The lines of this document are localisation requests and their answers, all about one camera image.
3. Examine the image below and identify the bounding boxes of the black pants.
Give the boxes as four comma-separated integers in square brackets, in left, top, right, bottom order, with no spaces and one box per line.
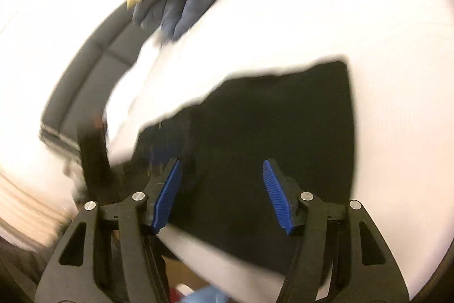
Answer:
[133,60,357,275]

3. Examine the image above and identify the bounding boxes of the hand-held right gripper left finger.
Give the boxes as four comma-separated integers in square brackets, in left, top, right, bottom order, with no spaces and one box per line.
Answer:
[35,157,183,303]

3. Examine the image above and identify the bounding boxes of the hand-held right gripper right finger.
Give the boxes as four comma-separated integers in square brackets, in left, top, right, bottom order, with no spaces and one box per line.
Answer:
[262,158,412,303]

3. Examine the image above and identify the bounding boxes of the dark brown object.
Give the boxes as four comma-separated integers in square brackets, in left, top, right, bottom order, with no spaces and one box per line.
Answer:
[78,115,119,204]

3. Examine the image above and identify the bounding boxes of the grey padded headboard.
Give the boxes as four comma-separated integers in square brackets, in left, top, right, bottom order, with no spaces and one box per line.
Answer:
[39,3,151,154]

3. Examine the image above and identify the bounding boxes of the light blue slipper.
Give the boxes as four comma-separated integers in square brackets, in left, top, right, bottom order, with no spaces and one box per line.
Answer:
[184,285,229,303]

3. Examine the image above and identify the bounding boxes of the white pillow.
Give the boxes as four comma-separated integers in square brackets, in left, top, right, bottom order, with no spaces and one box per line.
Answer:
[103,33,171,162]

